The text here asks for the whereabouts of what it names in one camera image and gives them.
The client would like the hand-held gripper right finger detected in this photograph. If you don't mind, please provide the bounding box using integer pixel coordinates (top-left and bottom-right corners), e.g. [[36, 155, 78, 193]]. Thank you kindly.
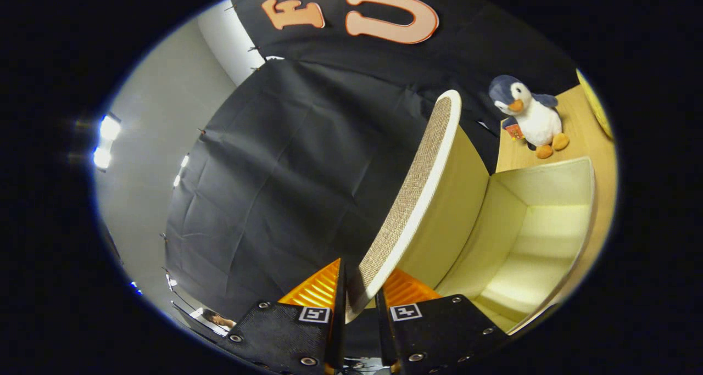
[[375, 267, 510, 375]]

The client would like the yellow round plush cushion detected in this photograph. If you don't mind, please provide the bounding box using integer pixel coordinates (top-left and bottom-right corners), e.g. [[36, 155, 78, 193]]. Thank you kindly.
[[576, 69, 613, 141]]

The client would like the penguin plush toy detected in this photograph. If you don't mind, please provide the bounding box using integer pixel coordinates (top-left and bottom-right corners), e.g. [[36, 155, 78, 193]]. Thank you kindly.
[[488, 75, 571, 160]]

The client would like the beige fabric storage box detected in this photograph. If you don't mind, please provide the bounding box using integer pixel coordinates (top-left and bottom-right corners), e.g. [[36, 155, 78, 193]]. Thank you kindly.
[[347, 89, 598, 335]]

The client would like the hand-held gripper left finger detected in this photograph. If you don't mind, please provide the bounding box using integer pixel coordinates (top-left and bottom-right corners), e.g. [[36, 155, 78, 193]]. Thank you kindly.
[[219, 258, 347, 375]]

